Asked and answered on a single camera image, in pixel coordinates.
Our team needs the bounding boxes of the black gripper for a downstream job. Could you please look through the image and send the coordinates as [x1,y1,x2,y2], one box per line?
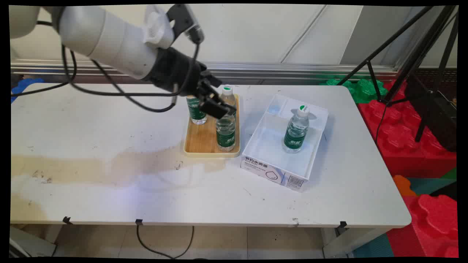
[146,46,237,119]

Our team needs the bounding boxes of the wooden tray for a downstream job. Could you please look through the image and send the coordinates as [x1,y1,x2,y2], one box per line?
[184,94,241,158]

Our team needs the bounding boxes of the teal foam mat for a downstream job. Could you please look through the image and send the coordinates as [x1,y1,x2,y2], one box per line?
[352,233,396,258]

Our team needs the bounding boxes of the red foam block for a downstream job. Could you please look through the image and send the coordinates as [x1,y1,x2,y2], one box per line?
[387,194,459,258]
[358,80,457,179]

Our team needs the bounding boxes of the black floor cable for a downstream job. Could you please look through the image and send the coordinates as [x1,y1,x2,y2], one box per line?
[136,224,195,259]

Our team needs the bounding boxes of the white table leg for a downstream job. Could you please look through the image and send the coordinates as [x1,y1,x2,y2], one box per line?
[9,224,63,258]
[321,227,392,259]

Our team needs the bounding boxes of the green foam block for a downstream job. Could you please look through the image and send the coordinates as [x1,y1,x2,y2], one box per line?
[319,78,389,104]

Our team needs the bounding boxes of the orange foam block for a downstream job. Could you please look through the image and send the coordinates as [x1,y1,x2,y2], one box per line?
[393,175,418,197]

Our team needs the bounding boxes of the green label water bottle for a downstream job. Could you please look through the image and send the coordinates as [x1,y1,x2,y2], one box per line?
[282,105,310,154]
[216,111,237,152]
[219,85,238,121]
[186,94,208,125]

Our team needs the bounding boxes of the white cardboard box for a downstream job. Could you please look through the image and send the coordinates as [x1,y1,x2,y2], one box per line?
[241,94,329,193]

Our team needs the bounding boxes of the blue foam block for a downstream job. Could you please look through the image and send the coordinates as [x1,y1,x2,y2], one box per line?
[11,77,45,103]

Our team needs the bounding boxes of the black tripod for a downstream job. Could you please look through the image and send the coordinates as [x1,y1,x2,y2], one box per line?
[336,5,458,143]

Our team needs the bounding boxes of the aluminium wall rail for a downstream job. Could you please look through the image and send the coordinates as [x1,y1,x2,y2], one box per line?
[11,60,400,81]

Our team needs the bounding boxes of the black case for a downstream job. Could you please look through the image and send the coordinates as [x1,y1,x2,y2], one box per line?
[405,72,457,152]

